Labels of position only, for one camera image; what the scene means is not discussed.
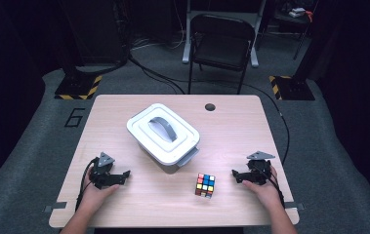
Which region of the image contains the small white box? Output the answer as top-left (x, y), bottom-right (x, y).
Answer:
top-left (288, 7), bottom-right (307, 19)

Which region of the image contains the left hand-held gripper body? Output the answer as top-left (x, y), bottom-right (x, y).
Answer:
top-left (89, 151), bottom-right (123, 190)

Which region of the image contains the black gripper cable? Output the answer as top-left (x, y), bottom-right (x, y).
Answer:
top-left (74, 158), bottom-right (100, 213)
top-left (252, 161), bottom-right (286, 209)

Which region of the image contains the person's right hand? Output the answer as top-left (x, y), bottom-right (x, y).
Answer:
top-left (241, 165), bottom-right (285, 211)

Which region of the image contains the white lid with grey handle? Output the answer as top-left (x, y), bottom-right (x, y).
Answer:
top-left (126, 102), bottom-right (201, 166)

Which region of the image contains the black cabinet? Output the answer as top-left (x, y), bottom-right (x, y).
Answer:
top-left (59, 0), bottom-right (132, 66)

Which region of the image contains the black stand base striped edge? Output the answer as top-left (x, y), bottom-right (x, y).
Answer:
top-left (268, 75), bottom-right (316, 101)
top-left (54, 75), bottom-right (103, 100)

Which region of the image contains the person's left hand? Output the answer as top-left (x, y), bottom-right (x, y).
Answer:
top-left (80, 167), bottom-right (121, 214)

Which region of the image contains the grey tape strip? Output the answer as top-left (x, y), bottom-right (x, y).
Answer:
top-left (284, 201), bottom-right (305, 212)
top-left (44, 201), bottom-right (68, 214)

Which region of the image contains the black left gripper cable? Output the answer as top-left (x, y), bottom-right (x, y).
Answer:
top-left (74, 158), bottom-right (100, 213)

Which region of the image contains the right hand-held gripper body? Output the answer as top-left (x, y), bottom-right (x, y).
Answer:
top-left (244, 150), bottom-right (276, 186)

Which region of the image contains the thick black floor cable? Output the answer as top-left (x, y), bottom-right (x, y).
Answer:
top-left (127, 53), bottom-right (186, 96)

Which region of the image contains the thin black floor cable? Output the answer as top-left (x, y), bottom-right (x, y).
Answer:
top-left (185, 78), bottom-right (291, 166)

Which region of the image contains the black folding chair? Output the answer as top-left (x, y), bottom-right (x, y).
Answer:
top-left (187, 13), bottom-right (257, 96)

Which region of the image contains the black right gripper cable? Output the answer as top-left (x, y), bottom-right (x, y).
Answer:
top-left (252, 161), bottom-right (286, 209)

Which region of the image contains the clear plastic storage box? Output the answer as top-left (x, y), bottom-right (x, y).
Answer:
top-left (137, 142), bottom-right (201, 169)

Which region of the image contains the multicoloured puzzle cube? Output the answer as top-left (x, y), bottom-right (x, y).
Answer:
top-left (194, 173), bottom-right (217, 199)

